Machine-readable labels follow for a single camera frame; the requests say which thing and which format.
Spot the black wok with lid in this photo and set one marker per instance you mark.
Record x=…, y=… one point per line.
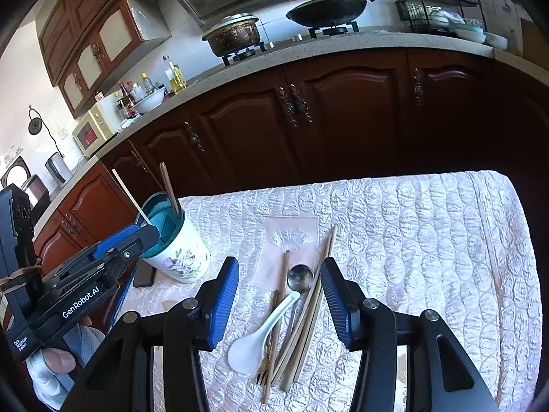
x=328, y=8

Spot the clear glass bottle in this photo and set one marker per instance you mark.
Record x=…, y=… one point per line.
x=147, y=83

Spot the stained pot with lid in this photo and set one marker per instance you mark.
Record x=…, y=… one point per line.
x=233, y=36

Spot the beige embroidered cloth patch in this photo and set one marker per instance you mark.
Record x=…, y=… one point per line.
x=296, y=231

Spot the dark sauce bottle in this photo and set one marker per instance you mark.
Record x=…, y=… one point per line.
x=126, y=101

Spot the grey stone countertop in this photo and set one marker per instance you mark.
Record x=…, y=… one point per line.
x=386, y=39

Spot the brown wooden upper cabinets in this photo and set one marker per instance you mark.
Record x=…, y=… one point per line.
x=94, y=17

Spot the yellow oil bottle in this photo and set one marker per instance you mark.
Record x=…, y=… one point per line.
x=176, y=79

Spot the gold fork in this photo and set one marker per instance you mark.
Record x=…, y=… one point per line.
x=262, y=373

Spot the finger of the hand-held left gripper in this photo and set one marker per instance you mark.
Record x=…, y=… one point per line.
x=125, y=292
x=124, y=240

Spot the brown wooden lower cabinets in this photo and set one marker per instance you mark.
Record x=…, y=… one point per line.
x=343, y=116

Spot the wall socket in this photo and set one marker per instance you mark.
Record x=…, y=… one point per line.
x=63, y=132

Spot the cream microwave oven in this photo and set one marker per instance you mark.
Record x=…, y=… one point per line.
x=92, y=131

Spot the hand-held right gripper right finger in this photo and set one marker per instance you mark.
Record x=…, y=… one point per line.
x=338, y=304

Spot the person's left hand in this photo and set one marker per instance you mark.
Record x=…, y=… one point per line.
x=60, y=359

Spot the brown wooden cabinets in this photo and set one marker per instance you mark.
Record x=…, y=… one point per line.
x=94, y=17
x=343, y=116

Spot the white quilted tablecloth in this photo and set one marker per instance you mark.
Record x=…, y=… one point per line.
x=407, y=244

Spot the large white mixing bowl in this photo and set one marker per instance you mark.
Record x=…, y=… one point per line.
x=149, y=99

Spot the silver electric kettle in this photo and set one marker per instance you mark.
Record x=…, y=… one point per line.
x=58, y=169

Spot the rice cooker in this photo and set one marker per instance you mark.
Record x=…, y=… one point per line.
x=34, y=193

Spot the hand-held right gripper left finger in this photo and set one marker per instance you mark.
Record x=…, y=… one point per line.
x=224, y=304

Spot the gas stove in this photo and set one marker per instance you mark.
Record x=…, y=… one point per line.
x=334, y=31

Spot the floral white utensil cup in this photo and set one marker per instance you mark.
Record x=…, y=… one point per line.
x=184, y=251

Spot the metal spoon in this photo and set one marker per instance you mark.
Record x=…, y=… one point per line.
x=300, y=277

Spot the white ceramic spoon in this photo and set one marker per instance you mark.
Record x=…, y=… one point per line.
x=245, y=352

